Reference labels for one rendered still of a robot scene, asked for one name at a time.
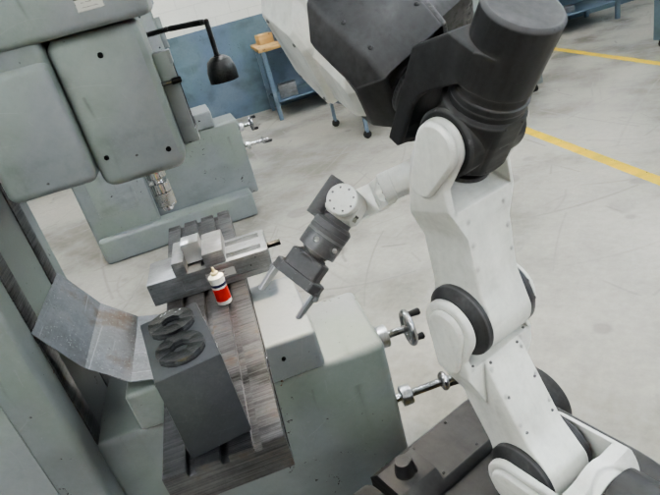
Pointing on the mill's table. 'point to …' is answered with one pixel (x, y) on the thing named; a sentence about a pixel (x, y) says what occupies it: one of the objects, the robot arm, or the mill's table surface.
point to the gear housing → (60, 18)
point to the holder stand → (193, 379)
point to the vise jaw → (213, 247)
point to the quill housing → (119, 100)
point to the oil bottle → (219, 288)
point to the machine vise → (184, 275)
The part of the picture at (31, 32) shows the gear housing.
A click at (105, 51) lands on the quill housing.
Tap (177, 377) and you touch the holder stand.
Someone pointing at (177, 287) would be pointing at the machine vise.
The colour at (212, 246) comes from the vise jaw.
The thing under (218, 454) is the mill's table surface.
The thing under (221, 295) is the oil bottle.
